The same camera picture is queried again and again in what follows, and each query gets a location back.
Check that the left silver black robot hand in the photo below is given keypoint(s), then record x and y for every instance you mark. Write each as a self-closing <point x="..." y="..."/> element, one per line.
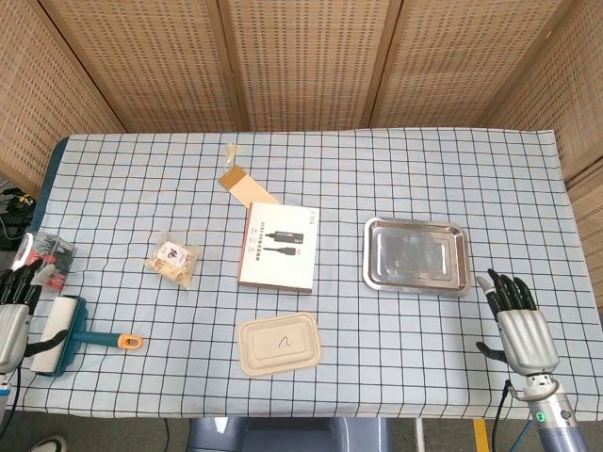
<point x="11" y="325"/>

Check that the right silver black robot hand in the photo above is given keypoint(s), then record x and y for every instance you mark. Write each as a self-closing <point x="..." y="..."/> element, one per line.
<point x="525" y="336"/>

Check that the clear snack bag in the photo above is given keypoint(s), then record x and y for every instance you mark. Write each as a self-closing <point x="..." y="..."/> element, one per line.
<point x="173" y="260"/>

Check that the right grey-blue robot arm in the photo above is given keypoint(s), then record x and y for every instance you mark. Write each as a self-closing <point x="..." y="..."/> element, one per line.
<point x="556" y="424"/>

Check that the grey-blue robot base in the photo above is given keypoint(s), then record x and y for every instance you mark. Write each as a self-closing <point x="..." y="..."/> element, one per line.
<point x="287" y="435"/>

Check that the stainless steel rectangular tray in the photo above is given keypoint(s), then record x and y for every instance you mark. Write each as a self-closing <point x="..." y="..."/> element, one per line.
<point x="417" y="256"/>

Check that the teal lint roller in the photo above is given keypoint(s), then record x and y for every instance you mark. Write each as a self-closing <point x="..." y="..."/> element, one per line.
<point x="54" y="325"/>

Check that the red black packet in bag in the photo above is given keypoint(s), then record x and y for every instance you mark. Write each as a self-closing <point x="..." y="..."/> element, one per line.
<point x="54" y="254"/>

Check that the black yellow floor equipment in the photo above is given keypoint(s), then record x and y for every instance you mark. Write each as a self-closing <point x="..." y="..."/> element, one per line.
<point x="16" y="207"/>

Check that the white shoe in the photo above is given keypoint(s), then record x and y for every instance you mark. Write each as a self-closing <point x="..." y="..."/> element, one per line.
<point x="49" y="444"/>

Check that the white table leg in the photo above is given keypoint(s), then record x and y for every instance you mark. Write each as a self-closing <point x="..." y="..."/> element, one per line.
<point x="419" y="435"/>

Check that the beige pulp container lid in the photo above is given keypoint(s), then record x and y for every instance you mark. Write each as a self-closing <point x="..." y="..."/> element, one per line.
<point x="280" y="346"/>

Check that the blue checked tablecloth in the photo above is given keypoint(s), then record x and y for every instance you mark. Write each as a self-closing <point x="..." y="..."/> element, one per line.
<point x="330" y="165"/>

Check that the kraft paper bookmark with tassel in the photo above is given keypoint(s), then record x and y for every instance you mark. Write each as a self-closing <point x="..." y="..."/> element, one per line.
<point x="245" y="188"/>

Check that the bamboo folding screen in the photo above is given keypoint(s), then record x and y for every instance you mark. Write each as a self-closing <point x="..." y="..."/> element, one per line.
<point x="301" y="61"/>

